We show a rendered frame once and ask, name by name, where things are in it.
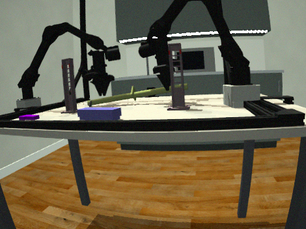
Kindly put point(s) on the purple flat block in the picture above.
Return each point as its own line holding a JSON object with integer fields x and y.
{"x": 29, "y": 117}

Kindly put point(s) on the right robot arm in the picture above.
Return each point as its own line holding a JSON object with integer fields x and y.
{"x": 30, "y": 76}

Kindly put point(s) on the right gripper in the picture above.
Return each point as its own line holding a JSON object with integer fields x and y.
{"x": 104, "y": 80}

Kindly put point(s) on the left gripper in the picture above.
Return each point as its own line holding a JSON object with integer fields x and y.
{"x": 164, "y": 70}

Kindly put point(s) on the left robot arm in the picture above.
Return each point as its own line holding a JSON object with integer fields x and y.
{"x": 229, "y": 49}

